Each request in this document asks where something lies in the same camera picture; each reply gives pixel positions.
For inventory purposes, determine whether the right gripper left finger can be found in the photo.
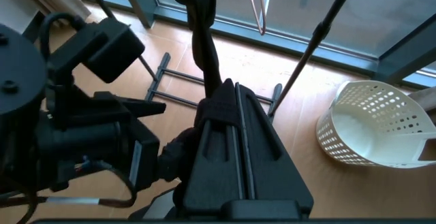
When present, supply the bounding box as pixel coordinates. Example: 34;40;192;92
182;120;245;219

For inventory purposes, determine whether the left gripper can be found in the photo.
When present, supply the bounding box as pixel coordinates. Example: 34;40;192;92
35;91;168;193

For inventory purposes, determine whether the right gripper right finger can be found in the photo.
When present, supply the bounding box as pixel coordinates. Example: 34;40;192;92
234;82;314;217

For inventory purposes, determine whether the black garment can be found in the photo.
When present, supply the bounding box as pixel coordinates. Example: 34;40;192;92
155;0;247;214

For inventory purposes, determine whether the white laundry basket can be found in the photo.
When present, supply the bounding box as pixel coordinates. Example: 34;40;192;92
315;79;436;170

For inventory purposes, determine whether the black clothes rack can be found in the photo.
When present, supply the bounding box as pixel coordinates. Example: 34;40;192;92
78;0;361;123

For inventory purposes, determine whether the window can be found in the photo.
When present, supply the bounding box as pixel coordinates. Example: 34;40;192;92
63;0;436;89

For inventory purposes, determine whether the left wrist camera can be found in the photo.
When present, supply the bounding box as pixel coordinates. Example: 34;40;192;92
47;16;146;129

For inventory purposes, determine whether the black cable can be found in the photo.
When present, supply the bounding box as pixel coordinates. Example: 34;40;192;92
38;12;86;53

